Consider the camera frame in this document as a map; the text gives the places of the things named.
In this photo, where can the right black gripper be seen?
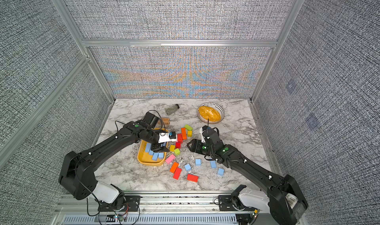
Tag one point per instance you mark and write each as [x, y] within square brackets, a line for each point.
[196, 144]

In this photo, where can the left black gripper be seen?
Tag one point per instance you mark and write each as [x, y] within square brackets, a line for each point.
[158, 148]

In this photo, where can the blue block tall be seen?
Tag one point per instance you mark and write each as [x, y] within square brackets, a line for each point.
[155, 156]

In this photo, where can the yellow plastic tray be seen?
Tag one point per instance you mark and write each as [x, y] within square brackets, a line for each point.
[146, 159]

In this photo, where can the long blue block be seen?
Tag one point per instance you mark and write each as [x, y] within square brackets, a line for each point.
[213, 164]

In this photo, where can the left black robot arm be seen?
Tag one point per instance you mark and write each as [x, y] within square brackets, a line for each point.
[77, 173]

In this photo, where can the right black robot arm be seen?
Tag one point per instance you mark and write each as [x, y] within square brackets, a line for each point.
[286, 202]

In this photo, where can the red block upper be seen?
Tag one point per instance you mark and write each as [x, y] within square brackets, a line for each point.
[179, 138]

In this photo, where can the red block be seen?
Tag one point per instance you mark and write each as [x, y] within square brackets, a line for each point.
[177, 173]
[179, 138]
[192, 178]

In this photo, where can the long orange block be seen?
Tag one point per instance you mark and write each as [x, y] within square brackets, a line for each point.
[184, 133]

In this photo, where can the green block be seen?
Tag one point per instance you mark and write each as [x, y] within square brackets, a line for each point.
[188, 127]

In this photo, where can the pink block lower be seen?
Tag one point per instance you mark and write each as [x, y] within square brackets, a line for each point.
[170, 159]

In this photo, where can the orange block lower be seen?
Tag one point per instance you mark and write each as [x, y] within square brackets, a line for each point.
[174, 167]

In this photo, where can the brown spice jar black lid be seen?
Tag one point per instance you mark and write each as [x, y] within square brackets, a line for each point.
[166, 121]

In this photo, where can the red block lower left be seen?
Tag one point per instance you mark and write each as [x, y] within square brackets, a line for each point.
[177, 173]

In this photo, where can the patterned bowl with yellow contents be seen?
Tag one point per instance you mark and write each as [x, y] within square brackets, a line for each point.
[211, 113]

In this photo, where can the red block bottom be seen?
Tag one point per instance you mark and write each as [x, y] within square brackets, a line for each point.
[192, 178]

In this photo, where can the clear spice jar green contents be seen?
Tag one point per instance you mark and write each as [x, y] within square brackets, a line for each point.
[172, 109]

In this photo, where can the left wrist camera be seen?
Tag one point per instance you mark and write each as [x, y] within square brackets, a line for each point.
[167, 137]

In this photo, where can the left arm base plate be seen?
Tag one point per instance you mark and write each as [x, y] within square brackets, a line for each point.
[124, 203]

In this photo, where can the aluminium front rail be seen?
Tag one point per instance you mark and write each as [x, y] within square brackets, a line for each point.
[181, 207]

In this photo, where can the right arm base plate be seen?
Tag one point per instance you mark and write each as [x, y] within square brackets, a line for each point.
[228, 203]

